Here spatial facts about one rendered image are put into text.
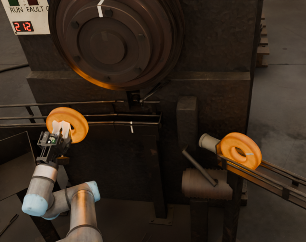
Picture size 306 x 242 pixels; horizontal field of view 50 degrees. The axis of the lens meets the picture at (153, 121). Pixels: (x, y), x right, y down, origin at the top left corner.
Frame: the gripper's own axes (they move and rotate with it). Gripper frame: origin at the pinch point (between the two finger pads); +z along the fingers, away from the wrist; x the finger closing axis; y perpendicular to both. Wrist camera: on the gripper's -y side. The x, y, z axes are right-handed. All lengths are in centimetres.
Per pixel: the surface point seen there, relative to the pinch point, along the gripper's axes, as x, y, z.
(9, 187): 26.7, -19.2, -20.2
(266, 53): -94, -115, 147
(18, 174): 26.3, -20.7, -13.3
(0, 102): 134, -109, 89
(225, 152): -59, -18, -1
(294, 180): -82, -15, -12
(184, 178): -43, -32, -6
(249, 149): -67, -9, -4
